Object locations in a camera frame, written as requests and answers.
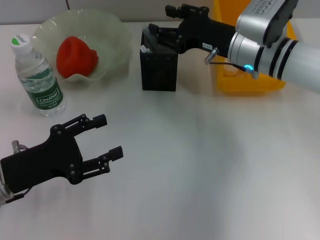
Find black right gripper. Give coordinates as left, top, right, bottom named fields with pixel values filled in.
left=147, top=3, right=237, bottom=58

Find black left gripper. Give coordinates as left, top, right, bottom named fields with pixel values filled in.
left=0, top=113, right=124, bottom=195

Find grey marker pen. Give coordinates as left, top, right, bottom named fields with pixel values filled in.
left=142, top=27, right=163, bottom=53

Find clear green-label water bottle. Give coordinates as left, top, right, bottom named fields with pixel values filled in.
left=9, top=34, right=68, bottom=118

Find black mesh pen holder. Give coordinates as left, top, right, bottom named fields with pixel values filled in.
left=139, top=26, right=180, bottom=92

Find pale green glass fruit plate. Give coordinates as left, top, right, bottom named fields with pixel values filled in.
left=31, top=8, right=133, bottom=87

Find yellow plastic bin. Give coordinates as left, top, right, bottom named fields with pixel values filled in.
left=212, top=0, right=298, bottom=95

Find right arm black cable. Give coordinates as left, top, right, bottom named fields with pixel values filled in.
left=204, top=47, right=260, bottom=80

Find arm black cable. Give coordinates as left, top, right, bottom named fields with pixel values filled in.
left=204, top=47, right=260, bottom=80
left=4, top=139, right=32, bottom=204

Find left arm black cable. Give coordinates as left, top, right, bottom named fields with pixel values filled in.
left=4, top=139, right=32, bottom=204

